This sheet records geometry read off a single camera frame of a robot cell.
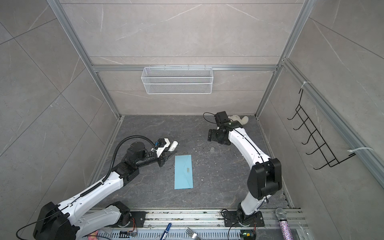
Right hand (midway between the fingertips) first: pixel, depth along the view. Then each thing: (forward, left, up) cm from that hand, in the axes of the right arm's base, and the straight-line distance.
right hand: (215, 137), depth 87 cm
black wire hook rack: (-18, -42, +17) cm, 49 cm away
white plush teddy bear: (+24, -26, -12) cm, 37 cm away
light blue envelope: (-17, +20, -15) cm, 30 cm away
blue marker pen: (-44, +27, -14) cm, 53 cm away
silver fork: (-47, +13, -13) cm, 50 cm away
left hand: (-11, +23, +9) cm, 27 cm away
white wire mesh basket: (+38, +23, +15) cm, 47 cm away
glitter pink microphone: (-39, -29, -12) cm, 50 cm away
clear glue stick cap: (0, 0, -14) cm, 14 cm away
